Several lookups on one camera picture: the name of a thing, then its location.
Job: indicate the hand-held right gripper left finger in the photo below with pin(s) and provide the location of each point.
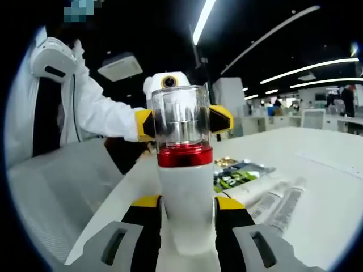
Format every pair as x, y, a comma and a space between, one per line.
147, 241

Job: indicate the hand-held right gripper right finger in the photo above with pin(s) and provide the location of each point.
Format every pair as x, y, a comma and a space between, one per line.
229, 241

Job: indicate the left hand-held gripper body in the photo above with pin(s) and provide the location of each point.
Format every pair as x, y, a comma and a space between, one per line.
154, 82

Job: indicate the gold foil skincare sachet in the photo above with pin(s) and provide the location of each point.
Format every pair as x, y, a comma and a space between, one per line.
225, 162

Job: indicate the small white skincare bottle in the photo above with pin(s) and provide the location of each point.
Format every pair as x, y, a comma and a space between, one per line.
289, 208
266, 203

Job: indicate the green black skincare pouch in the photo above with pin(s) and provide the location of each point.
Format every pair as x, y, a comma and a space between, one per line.
235, 177

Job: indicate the red collar skincare bottle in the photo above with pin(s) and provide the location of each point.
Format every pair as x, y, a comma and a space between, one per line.
184, 184

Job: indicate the white ceiling air conditioner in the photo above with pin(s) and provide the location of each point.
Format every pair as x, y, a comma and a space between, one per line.
119, 68

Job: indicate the long white ceiling light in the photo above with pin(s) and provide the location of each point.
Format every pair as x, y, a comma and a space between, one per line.
202, 20
312, 66
326, 82

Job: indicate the white mesh office chair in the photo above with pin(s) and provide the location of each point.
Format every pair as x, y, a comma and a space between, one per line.
313, 119

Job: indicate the curved ceiling light track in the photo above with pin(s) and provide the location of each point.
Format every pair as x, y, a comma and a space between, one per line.
269, 34

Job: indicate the grey mesh office chair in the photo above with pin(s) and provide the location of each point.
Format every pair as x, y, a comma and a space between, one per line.
56, 198

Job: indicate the white chest-worn device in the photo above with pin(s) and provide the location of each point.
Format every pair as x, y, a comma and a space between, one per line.
51, 56

